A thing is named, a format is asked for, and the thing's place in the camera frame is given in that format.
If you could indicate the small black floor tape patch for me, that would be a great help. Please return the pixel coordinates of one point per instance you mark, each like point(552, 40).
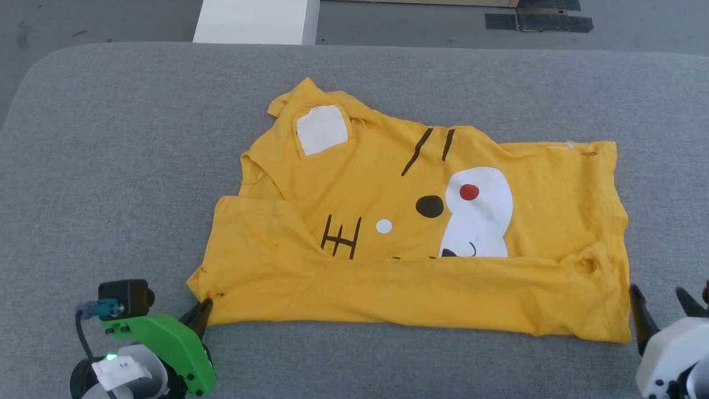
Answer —
point(501, 22)

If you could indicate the wide black floor tape patch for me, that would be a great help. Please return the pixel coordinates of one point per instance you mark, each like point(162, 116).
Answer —
point(548, 4)

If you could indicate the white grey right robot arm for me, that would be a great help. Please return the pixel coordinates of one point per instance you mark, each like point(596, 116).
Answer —
point(700, 382)

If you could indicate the grey fabric sofa cushion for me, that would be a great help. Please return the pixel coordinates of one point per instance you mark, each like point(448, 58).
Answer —
point(111, 166)

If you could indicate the yellow cartoon face t-shirt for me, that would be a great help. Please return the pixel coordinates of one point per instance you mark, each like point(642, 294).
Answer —
point(388, 288)

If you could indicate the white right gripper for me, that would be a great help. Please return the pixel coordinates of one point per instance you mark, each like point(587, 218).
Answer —
point(670, 354)

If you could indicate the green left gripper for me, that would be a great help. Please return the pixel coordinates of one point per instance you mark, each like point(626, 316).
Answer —
point(177, 349)

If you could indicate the white rectangular box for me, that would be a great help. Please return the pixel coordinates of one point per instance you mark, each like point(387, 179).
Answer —
point(255, 22)

